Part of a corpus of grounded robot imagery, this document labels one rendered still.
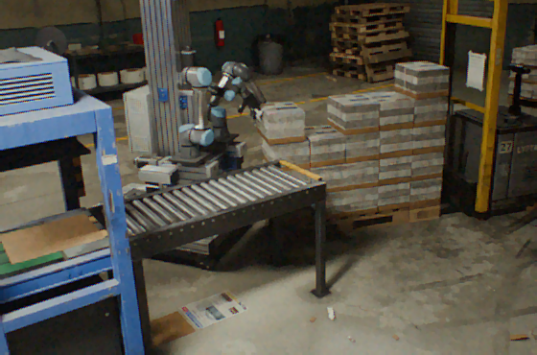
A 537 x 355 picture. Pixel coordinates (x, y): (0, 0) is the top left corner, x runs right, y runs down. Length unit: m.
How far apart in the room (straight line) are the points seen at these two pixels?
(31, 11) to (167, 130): 6.12
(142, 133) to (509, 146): 2.95
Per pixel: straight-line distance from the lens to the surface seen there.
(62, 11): 10.19
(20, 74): 2.57
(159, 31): 4.11
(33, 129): 2.44
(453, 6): 5.20
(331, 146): 4.34
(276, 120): 4.12
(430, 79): 4.57
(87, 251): 2.92
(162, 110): 4.23
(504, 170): 5.02
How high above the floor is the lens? 2.10
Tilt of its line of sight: 19 degrees down
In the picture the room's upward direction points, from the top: 2 degrees counter-clockwise
